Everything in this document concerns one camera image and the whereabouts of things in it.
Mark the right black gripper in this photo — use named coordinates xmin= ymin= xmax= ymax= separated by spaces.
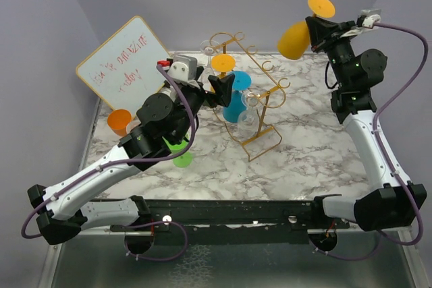
xmin=308 ymin=16 xmax=360 ymax=88

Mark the blue goblet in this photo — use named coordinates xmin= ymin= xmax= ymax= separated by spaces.
xmin=222 ymin=71 xmax=252 ymax=123

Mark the yellow goblet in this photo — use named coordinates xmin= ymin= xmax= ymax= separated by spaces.
xmin=277 ymin=0 xmax=335 ymax=60
xmin=211 ymin=53 xmax=236 ymax=79

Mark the clear wine glass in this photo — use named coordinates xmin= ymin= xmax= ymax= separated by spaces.
xmin=200 ymin=40 xmax=219 ymax=83

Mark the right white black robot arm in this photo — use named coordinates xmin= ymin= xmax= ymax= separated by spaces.
xmin=305 ymin=16 xmax=427 ymax=231

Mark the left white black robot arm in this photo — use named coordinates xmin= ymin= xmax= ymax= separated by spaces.
xmin=28 ymin=74 xmax=235 ymax=245

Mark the green goblet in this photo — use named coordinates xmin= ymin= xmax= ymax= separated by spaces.
xmin=164 ymin=136 xmax=193 ymax=168

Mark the whiteboard with red writing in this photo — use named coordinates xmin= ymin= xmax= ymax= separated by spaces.
xmin=76 ymin=16 xmax=171 ymax=115

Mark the orange cup left back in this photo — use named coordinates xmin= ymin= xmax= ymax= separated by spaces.
xmin=107 ymin=109 xmax=132 ymax=137

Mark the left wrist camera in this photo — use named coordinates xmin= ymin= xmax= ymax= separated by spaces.
xmin=157 ymin=55 xmax=198 ymax=88

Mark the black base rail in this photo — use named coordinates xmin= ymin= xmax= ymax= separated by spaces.
xmin=110 ymin=198 xmax=349 ymax=245

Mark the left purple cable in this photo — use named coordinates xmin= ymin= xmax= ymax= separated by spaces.
xmin=20 ymin=63 xmax=197 ymax=262

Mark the purple cable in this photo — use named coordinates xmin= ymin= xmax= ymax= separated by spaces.
xmin=20 ymin=63 xmax=197 ymax=262
xmin=308 ymin=22 xmax=429 ymax=262

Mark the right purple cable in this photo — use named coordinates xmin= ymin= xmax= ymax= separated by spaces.
xmin=308 ymin=22 xmax=429 ymax=262

